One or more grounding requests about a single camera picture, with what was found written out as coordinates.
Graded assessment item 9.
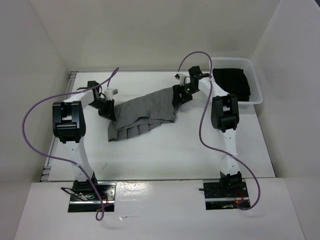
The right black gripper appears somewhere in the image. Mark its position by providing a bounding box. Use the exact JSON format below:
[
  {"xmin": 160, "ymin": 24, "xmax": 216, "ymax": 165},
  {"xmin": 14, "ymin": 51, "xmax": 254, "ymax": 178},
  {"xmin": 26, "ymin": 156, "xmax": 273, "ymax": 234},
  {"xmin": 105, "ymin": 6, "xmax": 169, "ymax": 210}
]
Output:
[{"xmin": 172, "ymin": 83, "xmax": 199, "ymax": 107}]

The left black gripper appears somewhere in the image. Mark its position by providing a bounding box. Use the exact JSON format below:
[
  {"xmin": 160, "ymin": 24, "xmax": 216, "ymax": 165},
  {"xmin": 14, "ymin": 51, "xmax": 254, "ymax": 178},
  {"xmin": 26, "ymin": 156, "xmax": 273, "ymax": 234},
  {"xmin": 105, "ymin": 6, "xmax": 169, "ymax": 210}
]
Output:
[{"xmin": 88, "ymin": 98, "xmax": 116, "ymax": 121}]

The grey pleated skirt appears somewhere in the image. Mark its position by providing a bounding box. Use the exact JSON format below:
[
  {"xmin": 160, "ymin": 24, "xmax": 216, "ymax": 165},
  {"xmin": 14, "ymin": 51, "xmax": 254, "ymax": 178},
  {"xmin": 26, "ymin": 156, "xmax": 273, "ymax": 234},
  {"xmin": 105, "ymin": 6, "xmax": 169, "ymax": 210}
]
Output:
[{"xmin": 107, "ymin": 87, "xmax": 178, "ymax": 142}]

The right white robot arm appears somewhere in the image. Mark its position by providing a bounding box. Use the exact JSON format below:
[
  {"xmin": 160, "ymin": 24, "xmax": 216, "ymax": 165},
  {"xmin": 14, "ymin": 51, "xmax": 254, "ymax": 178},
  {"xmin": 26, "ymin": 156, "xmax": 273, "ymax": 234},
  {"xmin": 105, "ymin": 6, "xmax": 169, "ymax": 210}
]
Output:
[{"xmin": 172, "ymin": 66, "xmax": 242, "ymax": 197}]

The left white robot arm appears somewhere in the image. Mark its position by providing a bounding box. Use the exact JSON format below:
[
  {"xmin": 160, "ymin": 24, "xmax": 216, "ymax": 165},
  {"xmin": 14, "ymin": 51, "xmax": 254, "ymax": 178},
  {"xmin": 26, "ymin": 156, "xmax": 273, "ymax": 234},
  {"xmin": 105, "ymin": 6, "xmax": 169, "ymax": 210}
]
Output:
[{"xmin": 52, "ymin": 80, "xmax": 118, "ymax": 200}]

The black folded skirt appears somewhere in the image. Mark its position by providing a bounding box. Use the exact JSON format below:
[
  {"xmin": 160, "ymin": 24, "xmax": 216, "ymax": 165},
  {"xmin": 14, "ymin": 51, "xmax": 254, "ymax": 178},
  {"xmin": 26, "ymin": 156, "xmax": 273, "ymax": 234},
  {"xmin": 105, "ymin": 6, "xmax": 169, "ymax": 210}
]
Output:
[{"xmin": 212, "ymin": 68, "xmax": 251, "ymax": 102}]

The white plastic basket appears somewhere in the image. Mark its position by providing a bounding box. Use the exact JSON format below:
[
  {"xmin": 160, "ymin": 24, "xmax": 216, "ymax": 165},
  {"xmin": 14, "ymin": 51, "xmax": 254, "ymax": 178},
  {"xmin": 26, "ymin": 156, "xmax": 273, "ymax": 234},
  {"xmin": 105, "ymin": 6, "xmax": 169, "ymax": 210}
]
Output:
[{"xmin": 211, "ymin": 57, "xmax": 263, "ymax": 108}]

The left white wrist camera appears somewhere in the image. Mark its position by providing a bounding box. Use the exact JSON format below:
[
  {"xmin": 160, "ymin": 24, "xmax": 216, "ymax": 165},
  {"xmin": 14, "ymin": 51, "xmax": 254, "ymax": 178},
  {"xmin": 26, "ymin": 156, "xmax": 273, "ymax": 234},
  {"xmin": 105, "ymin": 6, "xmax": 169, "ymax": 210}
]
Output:
[{"xmin": 103, "ymin": 87, "xmax": 118, "ymax": 101}]

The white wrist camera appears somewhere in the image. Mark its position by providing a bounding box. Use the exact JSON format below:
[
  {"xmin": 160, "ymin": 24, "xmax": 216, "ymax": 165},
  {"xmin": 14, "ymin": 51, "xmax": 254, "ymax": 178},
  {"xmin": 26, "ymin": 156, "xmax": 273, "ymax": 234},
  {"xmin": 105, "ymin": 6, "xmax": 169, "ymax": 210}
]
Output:
[
  {"xmin": 174, "ymin": 73, "xmax": 189, "ymax": 86},
  {"xmin": 103, "ymin": 87, "xmax": 118, "ymax": 101}
]

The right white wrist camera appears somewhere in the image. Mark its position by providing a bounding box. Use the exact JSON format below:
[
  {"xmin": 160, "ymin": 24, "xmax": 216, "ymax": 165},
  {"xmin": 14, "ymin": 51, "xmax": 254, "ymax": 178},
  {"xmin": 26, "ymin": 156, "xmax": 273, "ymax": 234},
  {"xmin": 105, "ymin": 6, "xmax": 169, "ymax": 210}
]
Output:
[{"xmin": 174, "ymin": 73, "xmax": 189, "ymax": 86}]

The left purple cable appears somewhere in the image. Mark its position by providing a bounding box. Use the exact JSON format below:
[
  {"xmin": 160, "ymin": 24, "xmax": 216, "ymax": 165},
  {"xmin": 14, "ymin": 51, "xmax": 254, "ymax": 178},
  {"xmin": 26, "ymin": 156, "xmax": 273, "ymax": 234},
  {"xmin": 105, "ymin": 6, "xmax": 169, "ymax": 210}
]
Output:
[{"xmin": 21, "ymin": 66, "xmax": 120, "ymax": 222}]

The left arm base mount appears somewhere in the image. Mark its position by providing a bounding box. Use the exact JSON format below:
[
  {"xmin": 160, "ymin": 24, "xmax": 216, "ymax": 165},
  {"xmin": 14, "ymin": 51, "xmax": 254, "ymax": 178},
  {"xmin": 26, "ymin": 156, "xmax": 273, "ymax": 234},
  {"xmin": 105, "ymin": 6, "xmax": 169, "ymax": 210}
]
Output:
[{"xmin": 60, "ymin": 181, "xmax": 117, "ymax": 213}]

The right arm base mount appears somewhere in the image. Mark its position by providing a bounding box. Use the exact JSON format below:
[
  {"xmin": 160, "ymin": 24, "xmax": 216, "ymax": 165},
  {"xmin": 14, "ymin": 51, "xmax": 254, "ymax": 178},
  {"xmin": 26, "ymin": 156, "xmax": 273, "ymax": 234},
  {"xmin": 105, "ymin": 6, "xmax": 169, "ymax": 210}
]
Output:
[{"xmin": 198, "ymin": 180, "xmax": 251, "ymax": 211}]

